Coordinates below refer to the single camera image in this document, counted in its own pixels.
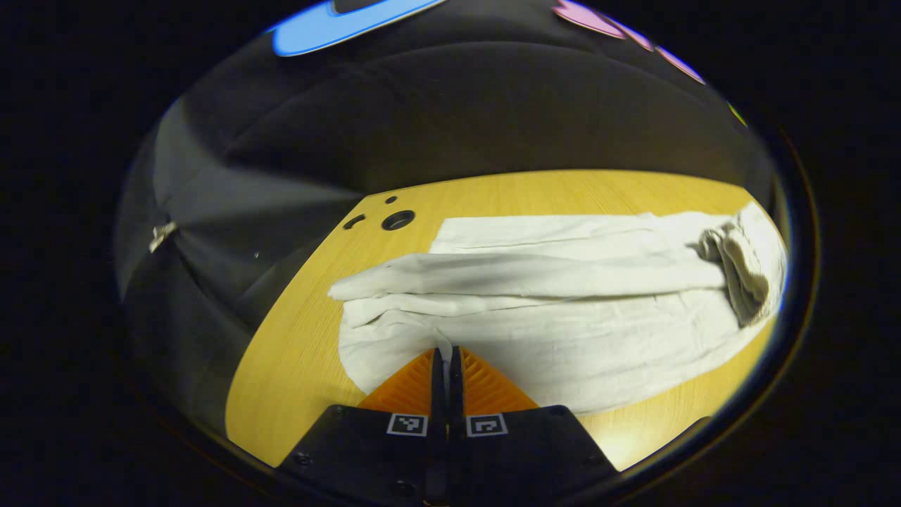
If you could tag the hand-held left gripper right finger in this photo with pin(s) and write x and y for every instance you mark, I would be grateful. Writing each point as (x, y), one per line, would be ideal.
(456, 394)

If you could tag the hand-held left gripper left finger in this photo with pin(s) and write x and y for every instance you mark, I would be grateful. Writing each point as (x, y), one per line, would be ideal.
(438, 394)

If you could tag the white jeans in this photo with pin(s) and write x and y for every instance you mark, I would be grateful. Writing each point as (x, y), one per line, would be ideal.
(563, 331)

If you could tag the black backdrop cloth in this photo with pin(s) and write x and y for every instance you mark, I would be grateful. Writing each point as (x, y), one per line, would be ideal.
(422, 127)

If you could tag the silver clip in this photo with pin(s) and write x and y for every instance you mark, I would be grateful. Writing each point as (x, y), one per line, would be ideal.
(162, 236)

